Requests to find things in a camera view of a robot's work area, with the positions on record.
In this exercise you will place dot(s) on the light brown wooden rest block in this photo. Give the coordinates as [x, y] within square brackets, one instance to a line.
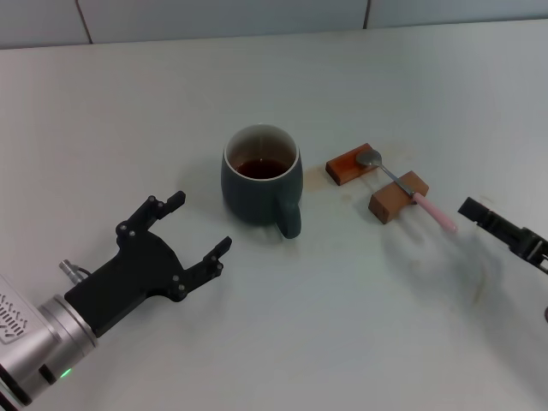
[396, 197]

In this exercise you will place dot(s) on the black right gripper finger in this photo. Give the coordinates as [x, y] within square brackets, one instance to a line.
[501, 224]

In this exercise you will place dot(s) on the reddish wooden block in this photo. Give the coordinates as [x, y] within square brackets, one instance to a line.
[349, 167]

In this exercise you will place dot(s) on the grey ceramic cup with tea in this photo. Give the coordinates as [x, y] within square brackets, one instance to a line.
[252, 197]

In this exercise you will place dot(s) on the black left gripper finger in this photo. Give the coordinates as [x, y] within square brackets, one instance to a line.
[145, 212]
[205, 267]

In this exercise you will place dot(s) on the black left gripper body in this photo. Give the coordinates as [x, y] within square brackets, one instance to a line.
[132, 274]

